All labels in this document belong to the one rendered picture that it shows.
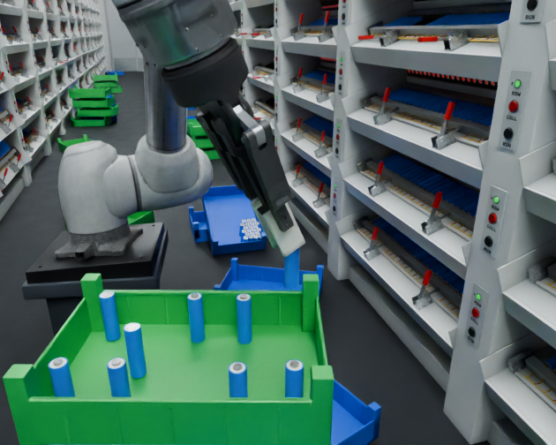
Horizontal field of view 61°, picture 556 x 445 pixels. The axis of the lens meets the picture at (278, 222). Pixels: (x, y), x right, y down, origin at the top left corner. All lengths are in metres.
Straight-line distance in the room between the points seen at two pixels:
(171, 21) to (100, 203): 0.90
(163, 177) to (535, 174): 0.84
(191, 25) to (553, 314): 0.68
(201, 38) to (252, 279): 1.23
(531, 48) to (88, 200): 0.99
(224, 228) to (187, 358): 1.28
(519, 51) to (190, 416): 0.69
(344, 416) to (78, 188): 0.82
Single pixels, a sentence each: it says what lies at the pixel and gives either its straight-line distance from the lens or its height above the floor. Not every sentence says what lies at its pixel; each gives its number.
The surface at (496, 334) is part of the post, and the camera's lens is 0.96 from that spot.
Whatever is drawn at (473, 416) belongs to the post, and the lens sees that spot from 1.07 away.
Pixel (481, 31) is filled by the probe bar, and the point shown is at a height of 0.77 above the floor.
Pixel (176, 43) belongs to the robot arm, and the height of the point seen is 0.76.
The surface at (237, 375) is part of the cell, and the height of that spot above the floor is 0.46.
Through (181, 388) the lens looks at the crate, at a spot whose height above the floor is 0.40.
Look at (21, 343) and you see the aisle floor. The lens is 1.46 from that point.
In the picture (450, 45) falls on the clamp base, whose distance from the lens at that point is 1.00.
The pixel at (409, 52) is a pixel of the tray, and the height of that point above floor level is 0.73.
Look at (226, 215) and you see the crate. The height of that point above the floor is 0.09.
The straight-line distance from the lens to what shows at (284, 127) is 2.10.
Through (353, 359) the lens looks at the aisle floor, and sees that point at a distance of 1.26.
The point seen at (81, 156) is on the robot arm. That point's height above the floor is 0.48.
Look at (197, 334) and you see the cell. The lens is 0.62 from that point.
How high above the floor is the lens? 0.77
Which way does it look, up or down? 22 degrees down
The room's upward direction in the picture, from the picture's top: straight up
